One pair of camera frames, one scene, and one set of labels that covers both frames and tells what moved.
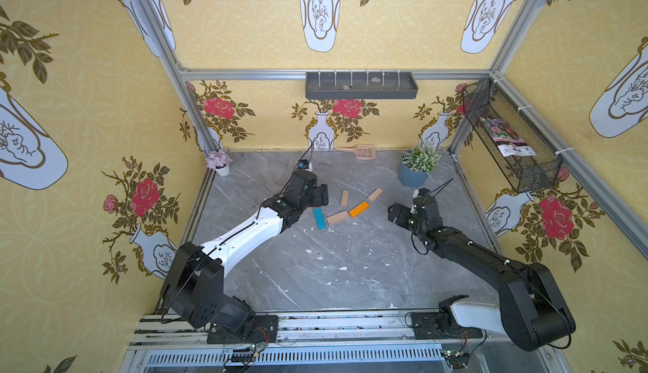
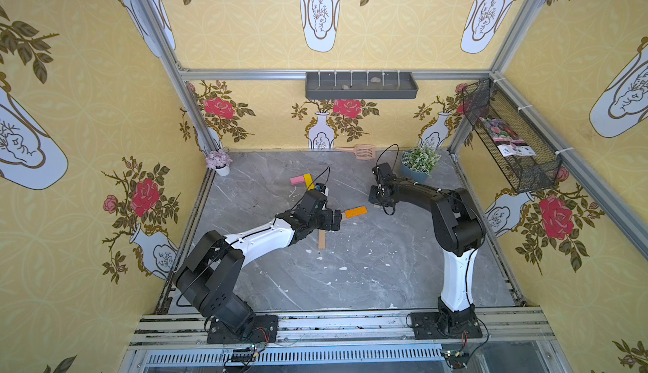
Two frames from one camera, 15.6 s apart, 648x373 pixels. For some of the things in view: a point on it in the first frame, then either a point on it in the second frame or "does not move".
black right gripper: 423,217 → 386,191
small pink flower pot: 220,161 does not move
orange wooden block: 359,209 does not move
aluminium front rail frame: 349,342 does not move
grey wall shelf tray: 360,85 does not move
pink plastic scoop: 363,152 does not move
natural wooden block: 344,197 → 321,237
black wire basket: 527,159 does not move
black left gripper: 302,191 → 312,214
